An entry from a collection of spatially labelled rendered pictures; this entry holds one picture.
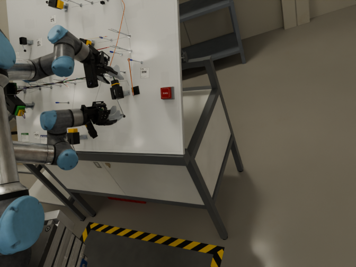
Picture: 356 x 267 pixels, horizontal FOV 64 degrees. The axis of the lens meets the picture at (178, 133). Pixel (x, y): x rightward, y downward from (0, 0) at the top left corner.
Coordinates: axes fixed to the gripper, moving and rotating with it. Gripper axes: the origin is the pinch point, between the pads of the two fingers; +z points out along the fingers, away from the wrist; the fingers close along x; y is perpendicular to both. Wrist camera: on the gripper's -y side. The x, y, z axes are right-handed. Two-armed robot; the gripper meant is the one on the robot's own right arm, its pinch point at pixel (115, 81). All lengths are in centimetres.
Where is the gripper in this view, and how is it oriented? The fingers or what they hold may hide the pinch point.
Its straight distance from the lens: 140.6
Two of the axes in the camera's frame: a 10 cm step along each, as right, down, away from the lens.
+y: 0.4, -9.3, 3.7
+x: -8.7, 1.5, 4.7
